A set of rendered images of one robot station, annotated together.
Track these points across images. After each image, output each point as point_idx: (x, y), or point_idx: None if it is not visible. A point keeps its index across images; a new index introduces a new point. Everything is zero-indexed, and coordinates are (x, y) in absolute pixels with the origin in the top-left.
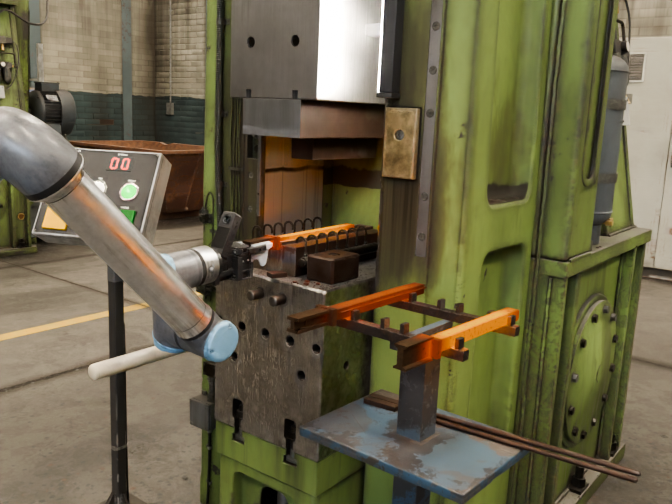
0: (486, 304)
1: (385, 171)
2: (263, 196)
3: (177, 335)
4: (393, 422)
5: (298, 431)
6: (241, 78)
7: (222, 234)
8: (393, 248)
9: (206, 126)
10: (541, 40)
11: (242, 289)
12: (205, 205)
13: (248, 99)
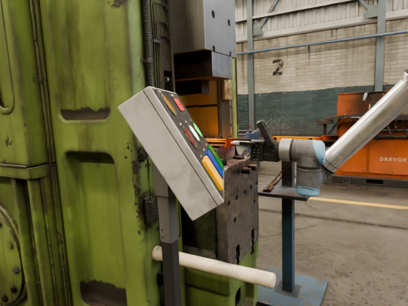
0: None
1: (226, 96)
2: None
3: (334, 172)
4: (283, 187)
5: (254, 231)
6: (210, 37)
7: (269, 132)
8: (225, 133)
9: (133, 71)
10: None
11: (236, 173)
12: None
13: (214, 53)
